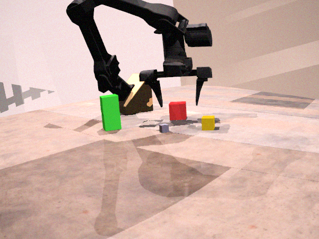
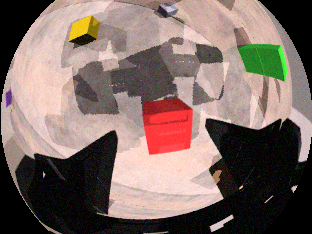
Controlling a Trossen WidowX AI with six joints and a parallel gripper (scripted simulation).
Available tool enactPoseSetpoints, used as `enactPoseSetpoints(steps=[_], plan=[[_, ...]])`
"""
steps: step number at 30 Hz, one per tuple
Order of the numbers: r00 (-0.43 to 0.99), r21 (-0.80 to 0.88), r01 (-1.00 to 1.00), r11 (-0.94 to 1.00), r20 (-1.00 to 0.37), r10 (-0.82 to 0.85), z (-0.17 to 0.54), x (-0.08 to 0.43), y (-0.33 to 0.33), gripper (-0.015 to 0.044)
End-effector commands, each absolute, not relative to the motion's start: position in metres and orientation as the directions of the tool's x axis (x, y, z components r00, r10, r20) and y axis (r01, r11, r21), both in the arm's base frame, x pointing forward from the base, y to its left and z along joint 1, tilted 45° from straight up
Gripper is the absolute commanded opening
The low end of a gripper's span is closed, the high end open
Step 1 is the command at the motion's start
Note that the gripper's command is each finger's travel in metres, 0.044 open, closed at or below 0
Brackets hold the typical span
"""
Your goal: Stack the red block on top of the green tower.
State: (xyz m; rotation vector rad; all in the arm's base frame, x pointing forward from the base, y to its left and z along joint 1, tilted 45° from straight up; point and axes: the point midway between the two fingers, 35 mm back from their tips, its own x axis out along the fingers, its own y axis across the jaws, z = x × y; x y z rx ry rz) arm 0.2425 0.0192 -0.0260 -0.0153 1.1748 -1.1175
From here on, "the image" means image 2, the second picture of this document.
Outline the purple cube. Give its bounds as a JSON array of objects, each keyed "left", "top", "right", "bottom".
[{"left": 5, "top": 90, "right": 12, "bottom": 108}]

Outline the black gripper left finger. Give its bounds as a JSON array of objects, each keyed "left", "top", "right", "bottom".
[{"left": 33, "top": 130, "right": 119, "bottom": 214}]

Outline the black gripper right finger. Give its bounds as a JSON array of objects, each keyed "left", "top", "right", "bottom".
[{"left": 205, "top": 118, "right": 281, "bottom": 188}]

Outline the red block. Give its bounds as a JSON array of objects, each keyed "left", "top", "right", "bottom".
[{"left": 143, "top": 98, "right": 192, "bottom": 156}]

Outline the green block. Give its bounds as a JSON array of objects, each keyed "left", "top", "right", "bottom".
[
  {"left": 239, "top": 44, "right": 264, "bottom": 76},
  {"left": 256, "top": 44, "right": 288, "bottom": 81}
]

